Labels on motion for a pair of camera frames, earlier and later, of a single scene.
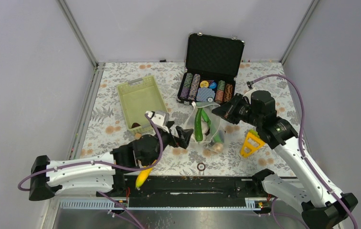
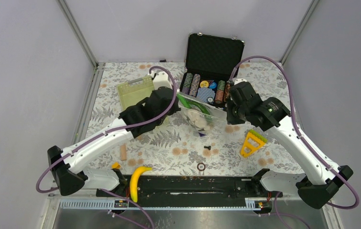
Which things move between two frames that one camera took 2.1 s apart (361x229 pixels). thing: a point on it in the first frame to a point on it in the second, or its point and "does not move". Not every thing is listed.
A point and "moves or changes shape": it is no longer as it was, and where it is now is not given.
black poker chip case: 212,62 does not move
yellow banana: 143,174 to 133,181
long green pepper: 216,137 to 189,103
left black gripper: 184,135 to 175,108
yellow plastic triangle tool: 245,144 does not move
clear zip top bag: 209,131 moves or changes shape
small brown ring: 198,168 does not move
